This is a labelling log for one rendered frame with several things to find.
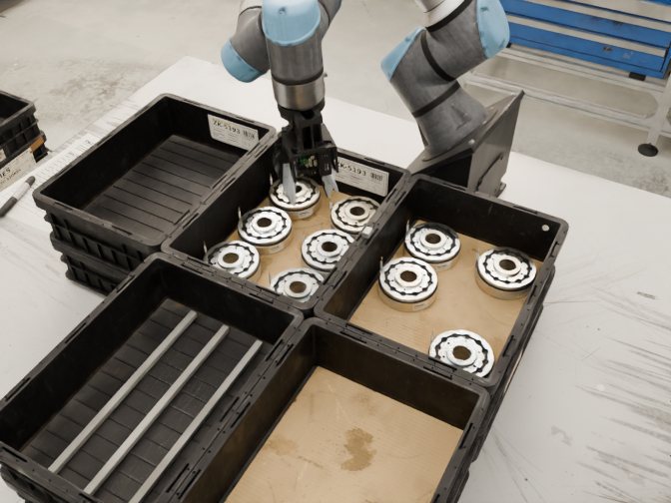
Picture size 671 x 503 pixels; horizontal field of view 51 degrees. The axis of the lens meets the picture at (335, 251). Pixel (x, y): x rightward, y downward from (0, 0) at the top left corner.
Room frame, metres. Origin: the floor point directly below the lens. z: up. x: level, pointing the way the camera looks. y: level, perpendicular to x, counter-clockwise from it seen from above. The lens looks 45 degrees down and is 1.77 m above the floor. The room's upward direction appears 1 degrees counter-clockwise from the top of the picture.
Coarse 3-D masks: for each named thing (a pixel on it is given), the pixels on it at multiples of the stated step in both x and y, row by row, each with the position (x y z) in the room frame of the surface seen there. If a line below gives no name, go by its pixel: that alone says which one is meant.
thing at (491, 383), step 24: (408, 192) 1.00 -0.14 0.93; (456, 192) 1.00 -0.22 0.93; (384, 216) 0.93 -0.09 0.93; (552, 216) 0.93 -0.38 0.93; (552, 264) 0.81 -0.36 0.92; (336, 288) 0.76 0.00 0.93; (528, 312) 0.70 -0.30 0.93; (432, 360) 0.62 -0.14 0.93; (504, 360) 0.61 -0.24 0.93; (480, 384) 0.57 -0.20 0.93
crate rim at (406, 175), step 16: (272, 144) 1.15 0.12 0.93; (256, 160) 1.10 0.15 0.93; (368, 160) 1.09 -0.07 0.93; (240, 176) 1.05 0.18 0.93; (224, 192) 1.00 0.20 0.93; (208, 208) 0.96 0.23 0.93; (384, 208) 0.95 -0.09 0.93; (192, 224) 0.92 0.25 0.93; (368, 224) 0.91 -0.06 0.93; (176, 240) 0.88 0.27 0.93; (176, 256) 0.83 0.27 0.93; (192, 256) 0.83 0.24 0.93; (224, 272) 0.80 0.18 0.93; (336, 272) 0.79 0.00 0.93; (256, 288) 0.76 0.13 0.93; (320, 288) 0.76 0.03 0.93; (288, 304) 0.73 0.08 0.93; (304, 304) 0.73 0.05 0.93
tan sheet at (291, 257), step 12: (324, 192) 1.12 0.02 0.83; (264, 204) 1.08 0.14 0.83; (324, 204) 1.08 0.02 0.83; (312, 216) 1.04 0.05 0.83; (324, 216) 1.04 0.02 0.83; (300, 228) 1.01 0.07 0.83; (312, 228) 1.01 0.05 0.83; (324, 228) 1.01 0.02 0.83; (228, 240) 0.98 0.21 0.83; (300, 240) 0.98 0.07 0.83; (288, 252) 0.94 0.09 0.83; (300, 252) 0.94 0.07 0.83; (264, 264) 0.91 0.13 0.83; (276, 264) 0.91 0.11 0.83; (288, 264) 0.91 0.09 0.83; (300, 264) 0.91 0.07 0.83; (264, 276) 0.88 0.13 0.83
